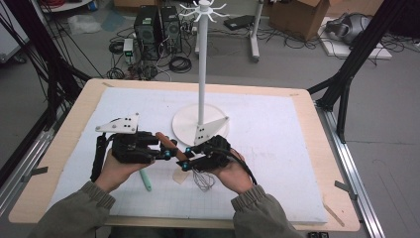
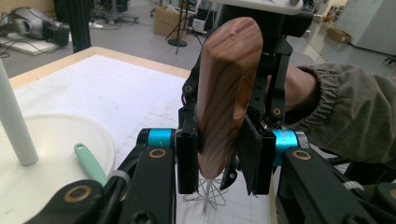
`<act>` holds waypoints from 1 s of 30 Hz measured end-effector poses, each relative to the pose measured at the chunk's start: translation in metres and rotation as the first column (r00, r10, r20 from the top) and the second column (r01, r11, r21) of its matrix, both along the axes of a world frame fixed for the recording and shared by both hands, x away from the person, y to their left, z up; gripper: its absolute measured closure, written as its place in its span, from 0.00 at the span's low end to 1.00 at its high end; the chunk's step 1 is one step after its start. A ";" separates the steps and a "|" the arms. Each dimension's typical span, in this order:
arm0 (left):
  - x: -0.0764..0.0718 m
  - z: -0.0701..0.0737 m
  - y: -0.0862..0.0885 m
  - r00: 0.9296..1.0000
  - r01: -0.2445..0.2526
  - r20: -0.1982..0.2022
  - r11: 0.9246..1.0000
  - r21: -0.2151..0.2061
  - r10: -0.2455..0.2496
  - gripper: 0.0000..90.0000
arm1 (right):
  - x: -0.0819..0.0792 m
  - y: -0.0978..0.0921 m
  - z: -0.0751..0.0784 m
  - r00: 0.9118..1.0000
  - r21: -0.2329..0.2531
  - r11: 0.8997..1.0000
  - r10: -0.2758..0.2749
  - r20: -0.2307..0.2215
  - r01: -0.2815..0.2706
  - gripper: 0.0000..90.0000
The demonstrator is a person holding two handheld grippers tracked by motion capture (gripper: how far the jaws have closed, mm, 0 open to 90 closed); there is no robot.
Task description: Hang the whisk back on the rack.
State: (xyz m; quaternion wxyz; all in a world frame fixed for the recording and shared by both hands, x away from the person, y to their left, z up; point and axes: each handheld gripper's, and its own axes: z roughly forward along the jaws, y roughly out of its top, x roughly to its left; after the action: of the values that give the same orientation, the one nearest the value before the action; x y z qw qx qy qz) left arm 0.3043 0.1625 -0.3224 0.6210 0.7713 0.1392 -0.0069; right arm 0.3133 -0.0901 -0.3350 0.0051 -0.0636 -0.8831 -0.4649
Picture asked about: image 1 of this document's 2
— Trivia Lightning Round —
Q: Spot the round white table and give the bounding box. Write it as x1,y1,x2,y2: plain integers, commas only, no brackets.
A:
39,0,93,14

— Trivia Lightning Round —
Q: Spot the white stand leg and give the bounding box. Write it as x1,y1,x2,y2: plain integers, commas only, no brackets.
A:
249,0,265,63
193,24,200,56

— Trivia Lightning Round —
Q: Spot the white board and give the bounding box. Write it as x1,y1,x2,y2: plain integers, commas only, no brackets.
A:
317,16,393,60

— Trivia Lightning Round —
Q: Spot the clear plastic bag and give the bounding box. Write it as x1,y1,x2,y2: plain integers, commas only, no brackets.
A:
67,13,103,36

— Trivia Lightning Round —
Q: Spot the grey metal bracket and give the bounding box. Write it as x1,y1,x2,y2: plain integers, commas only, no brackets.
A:
21,166,49,183
334,179,359,201

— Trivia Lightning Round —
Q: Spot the black flat device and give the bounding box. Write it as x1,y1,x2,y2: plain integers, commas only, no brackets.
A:
223,14,256,32

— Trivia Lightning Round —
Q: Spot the right hand-held gripper cable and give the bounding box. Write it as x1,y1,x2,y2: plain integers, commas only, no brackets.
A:
217,147,259,186

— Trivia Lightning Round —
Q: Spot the open cardboard box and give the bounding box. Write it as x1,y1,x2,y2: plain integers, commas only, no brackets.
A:
268,0,331,42

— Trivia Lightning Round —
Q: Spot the black computer tower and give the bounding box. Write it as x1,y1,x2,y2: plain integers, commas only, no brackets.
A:
159,5,183,55
133,4,162,61

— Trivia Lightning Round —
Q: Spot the grey and black headset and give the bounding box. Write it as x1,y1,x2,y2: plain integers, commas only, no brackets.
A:
325,13,372,46

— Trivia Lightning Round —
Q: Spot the left hand-held gripper cable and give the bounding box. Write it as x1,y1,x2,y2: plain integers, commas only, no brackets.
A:
90,117,122,183

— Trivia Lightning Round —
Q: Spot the small white electronic box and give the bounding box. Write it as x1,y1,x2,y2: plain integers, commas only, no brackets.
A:
122,38,135,58

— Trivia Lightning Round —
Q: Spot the aluminium rail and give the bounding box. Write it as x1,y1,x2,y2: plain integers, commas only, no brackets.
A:
315,105,385,238
0,108,55,216

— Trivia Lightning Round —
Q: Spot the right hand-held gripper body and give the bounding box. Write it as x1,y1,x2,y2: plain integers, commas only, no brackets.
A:
192,116,232,172

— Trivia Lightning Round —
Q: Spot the black metal frame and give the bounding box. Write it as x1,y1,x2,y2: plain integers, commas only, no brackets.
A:
0,0,93,187
306,0,420,144

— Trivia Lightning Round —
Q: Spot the small green-handled beige spatula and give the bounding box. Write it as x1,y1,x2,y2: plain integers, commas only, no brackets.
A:
138,169,154,192

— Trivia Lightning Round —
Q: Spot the thin wooden stick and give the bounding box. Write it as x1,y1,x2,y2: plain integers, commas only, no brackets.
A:
321,201,346,228

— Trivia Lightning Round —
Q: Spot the white foam mat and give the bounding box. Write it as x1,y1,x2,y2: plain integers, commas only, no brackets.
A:
46,86,329,224

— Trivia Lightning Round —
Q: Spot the person's right hand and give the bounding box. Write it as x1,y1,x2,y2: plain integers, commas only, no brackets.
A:
210,149,258,195

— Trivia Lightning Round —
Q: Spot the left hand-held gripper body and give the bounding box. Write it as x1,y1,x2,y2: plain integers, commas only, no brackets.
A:
95,112,149,166

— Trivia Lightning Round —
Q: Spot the black cable coil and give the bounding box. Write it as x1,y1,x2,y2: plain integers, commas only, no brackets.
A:
106,67,126,80
168,56,193,74

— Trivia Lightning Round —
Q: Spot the white utensil rack stand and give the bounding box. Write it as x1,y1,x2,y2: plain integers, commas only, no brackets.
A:
171,0,231,148

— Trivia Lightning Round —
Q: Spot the hand-held gripper cable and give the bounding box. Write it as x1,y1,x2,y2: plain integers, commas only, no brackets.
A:
90,117,122,183
217,147,259,186

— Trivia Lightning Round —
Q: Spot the white cabinet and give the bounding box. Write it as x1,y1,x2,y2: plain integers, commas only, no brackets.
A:
0,6,31,63

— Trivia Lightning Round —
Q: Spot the wire whisk with wooden handle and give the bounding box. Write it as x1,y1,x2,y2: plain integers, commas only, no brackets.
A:
155,131,217,193

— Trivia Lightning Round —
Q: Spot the person's left hand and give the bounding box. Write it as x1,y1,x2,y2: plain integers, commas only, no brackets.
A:
93,149,157,194

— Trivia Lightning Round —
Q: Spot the brown cardboard box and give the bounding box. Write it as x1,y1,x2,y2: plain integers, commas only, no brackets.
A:
325,0,385,18

